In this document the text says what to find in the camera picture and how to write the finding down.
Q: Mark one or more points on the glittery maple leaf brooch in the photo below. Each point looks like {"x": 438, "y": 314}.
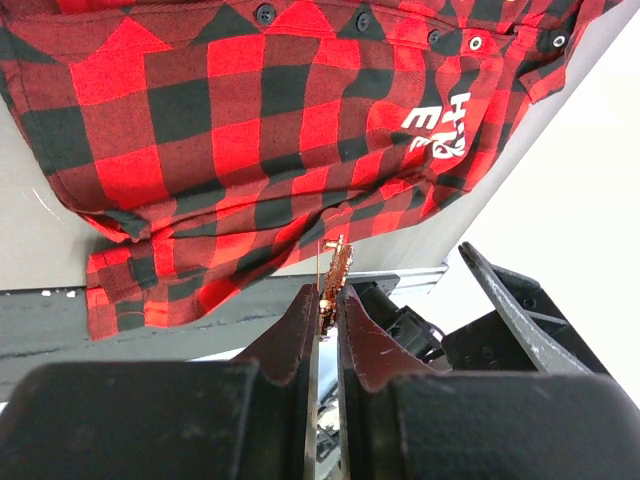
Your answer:
{"x": 334, "y": 280}

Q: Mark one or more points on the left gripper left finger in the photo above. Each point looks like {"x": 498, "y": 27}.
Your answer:
{"x": 252, "y": 417}

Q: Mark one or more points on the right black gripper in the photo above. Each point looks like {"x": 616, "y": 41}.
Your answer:
{"x": 525, "y": 331}

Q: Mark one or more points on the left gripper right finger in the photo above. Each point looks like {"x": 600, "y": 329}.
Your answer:
{"x": 401, "y": 419}

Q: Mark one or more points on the red black plaid shirt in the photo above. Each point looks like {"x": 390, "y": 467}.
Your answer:
{"x": 214, "y": 142}

